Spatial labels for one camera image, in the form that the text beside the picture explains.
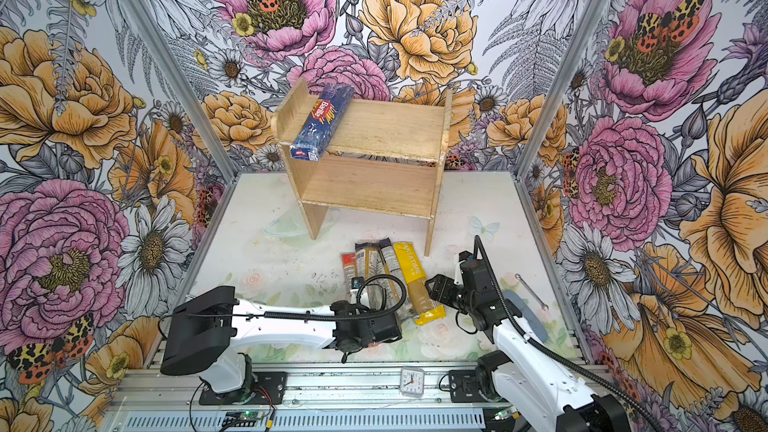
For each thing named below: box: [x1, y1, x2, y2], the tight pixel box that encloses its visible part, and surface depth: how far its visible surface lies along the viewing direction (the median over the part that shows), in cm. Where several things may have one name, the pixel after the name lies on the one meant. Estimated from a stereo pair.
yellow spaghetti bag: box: [393, 242, 446, 326], surface depth 91 cm
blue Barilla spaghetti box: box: [290, 83, 355, 162], surface depth 70 cm
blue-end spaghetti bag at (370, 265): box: [355, 242, 391, 309], surface depth 91 cm
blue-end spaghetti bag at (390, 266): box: [379, 237, 415, 319], surface depth 96 cm
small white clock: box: [400, 368, 425, 398], surface depth 75 cm
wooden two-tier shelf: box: [271, 77, 453, 256], surface depth 80 cm
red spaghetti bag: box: [341, 252, 356, 296], surface depth 95 cm
